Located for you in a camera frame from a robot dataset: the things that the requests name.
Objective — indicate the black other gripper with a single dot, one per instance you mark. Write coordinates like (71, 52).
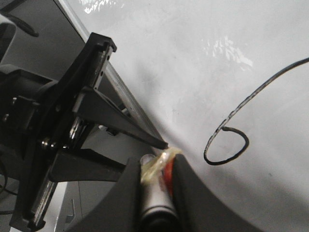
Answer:
(43, 124)

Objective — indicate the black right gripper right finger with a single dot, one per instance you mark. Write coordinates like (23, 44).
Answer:
(198, 209)

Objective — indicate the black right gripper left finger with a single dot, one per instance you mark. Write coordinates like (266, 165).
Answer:
(118, 211)

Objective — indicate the white black whiteboard marker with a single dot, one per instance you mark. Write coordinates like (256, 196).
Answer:
(157, 212)

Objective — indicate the white whiteboard with metal frame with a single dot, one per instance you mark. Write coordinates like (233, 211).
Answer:
(189, 63)

